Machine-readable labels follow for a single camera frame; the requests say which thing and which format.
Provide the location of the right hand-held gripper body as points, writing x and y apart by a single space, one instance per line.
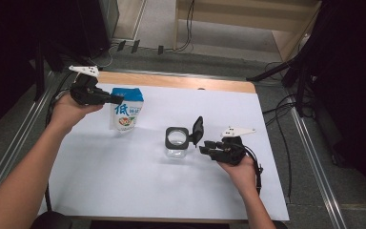
232 151

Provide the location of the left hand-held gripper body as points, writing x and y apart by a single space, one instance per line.
85 92

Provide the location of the person's right hand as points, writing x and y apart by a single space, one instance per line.
243 176

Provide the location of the person's left hand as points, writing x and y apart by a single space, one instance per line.
63 114

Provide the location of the black metal stand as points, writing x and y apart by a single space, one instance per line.
39 73
300 82

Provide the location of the black tape strip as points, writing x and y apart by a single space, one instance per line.
160 49
121 45
135 46

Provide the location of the white paper sheet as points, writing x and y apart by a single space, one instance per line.
171 191

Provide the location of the dark cabinet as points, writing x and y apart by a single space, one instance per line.
98 22

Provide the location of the black curtain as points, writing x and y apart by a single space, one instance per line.
12 47
355 79

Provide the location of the wooden shelf unit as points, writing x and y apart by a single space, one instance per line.
235 16

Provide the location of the metal floor rail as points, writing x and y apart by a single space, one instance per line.
317 165
16 149

